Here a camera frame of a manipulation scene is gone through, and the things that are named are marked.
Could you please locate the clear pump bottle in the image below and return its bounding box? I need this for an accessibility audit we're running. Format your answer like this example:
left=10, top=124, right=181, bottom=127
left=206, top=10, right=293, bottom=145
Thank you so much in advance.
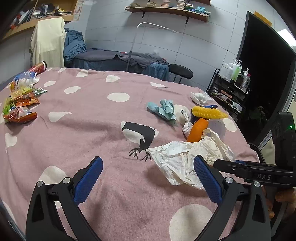
left=240, top=68, right=250, bottom=92

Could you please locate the massage bed with blue covers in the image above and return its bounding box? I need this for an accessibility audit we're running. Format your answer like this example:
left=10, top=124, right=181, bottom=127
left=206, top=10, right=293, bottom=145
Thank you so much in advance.
left=64, top=28, right=169, bottom=81

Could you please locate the orange foam fruit net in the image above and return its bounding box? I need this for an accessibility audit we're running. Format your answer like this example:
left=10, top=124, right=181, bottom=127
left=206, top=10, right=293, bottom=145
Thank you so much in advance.
left=187, top=118, right=208, bottom=143

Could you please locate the white pump bottle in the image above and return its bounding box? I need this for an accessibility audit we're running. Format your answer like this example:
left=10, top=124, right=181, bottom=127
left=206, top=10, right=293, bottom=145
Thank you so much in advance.
left=222, top=59, right=238, bottom=81

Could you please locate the white round paper cup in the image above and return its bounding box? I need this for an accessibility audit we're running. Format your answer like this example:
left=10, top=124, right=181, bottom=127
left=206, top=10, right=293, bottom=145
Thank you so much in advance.
left=208, top=119, right=226, bottom=140

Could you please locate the orange snack packets pile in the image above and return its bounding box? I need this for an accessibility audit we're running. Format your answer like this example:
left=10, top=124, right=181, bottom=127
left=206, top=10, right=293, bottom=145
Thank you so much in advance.
left=1, top=86, right=48, bottom=124

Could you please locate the white arc floor lamp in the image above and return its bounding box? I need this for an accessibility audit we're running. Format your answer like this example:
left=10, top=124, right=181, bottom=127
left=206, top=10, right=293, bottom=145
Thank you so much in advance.
left=125, top=22, right=178, bottom=72

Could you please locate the black wire trolley rack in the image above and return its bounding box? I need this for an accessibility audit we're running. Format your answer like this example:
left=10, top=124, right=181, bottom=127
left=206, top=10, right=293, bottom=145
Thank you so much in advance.
left=206, top=68, right=248, bottom=123

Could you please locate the crumpled light blue paper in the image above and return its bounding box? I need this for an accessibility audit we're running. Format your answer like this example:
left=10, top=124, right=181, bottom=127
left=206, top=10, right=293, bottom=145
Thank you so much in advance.
left=147, top=99, right=177, bottom=126

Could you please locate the red chips can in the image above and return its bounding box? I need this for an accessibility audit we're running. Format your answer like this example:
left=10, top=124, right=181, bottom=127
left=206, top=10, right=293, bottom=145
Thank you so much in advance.
left=28, top=61, right=47, bottom=75

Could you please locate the cream cloth covered chair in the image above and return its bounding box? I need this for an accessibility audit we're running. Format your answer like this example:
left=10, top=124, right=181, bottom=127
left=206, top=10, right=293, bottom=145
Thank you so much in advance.
left=29, top=18, right=66, bottom=68

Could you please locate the dark brown pump bottle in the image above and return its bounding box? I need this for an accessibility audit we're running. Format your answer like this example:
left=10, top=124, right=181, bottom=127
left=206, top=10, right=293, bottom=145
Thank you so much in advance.
left=235, top=71, right=244, bottom=88

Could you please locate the crumpled white tissue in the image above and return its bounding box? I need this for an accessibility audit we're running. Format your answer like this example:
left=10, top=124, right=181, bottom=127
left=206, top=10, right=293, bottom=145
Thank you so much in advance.
left=190, top=92, right=213, bottom=106

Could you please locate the wooden bookcase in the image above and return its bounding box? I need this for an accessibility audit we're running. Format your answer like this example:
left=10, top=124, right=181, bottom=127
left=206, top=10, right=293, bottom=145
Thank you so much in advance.
left=1, top=1, right=83, bottom=40

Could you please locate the pink polka dot bedsheet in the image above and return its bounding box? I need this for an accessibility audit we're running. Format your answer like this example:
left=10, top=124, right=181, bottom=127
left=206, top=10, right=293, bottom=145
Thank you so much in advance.
left=0, top=67, right=260, bottom=241

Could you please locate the yellow foam fruit net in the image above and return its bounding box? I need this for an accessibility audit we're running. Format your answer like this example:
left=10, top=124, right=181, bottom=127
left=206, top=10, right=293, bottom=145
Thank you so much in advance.
left=192, top=106, right=228, bottom=119

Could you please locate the right hand on gripper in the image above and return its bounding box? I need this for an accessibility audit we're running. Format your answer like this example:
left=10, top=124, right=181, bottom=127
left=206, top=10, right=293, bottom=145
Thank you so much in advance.
left=262, top=186, right=295, bottom=219

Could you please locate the lower wooden wall shelf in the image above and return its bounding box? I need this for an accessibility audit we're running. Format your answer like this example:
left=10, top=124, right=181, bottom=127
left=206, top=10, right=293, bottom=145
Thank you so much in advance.
left=125, top=1, right=211, bottom=24

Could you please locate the green pump bottle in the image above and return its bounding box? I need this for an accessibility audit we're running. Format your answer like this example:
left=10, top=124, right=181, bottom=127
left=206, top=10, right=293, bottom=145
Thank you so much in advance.
left=231, top=60, right=242, bottom=82

